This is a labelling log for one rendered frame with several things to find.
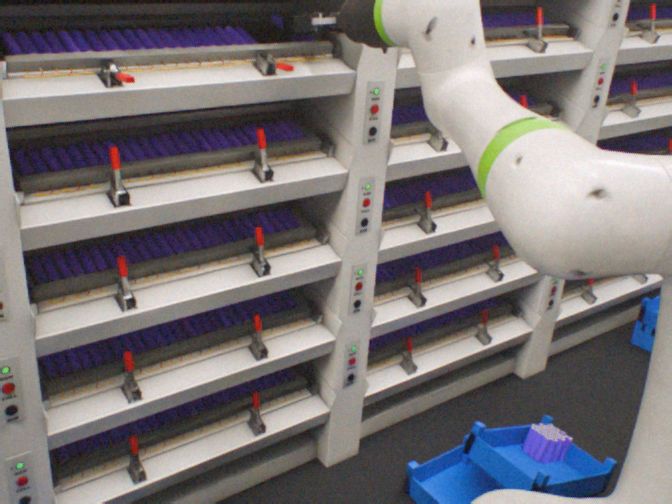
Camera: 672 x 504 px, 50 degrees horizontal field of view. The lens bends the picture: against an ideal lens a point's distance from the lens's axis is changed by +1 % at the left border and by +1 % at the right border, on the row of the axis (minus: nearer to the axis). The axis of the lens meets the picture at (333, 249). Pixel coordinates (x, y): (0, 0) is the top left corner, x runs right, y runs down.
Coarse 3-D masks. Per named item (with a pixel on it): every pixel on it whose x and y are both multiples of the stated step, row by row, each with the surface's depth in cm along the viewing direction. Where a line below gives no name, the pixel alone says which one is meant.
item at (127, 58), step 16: (176, 48) 115; (192, 48) 117; (208, 48) 118; (224, 48) 119; (240, 48) 121; (256, 48) 122; (272, 48) 124; (288, 48) 126; (304, 48) 128; (320, 48) 130; (16, 64) 101; (32, 64) 102; (48, 64) 104; (64, 64) 105; (80, 64) 106; (96, 64) 108; (128, 64) 111; (144, 64) 112; (160, 64) 114; (176, 64) 114; (224, 64) 118; (240, 64) 120
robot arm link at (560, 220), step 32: (512, 128) 74; (544, 128) 71; (480, 160) 76; (512, 160) 68; (544, 160) 64; (576, 160) 63; (608, 160) 63; (640, 160) 64; (512, 192) 65; (544, 192) 62; (576, 192) 61; (608, 192) 61; (640, 192) 61; (512, 224) 65; (544, 224) 62; (576, 224) 61; (608, 224) 61; (640, 224) 61; (544, 256) 63; (576, 256) 62; (608, 256) 62; (640, 256) 63
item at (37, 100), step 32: (320, 32) 137; (0, 64) 94; (320, 64) 129; (352, 64) 131; (32, 96) 100; (64, 96) 102; (96, 96) 105; (128, 96) 108; (160, 96) 111; (192, 96) 114; (224, 96) 117; (256, 96) 121; (288, 96) 125
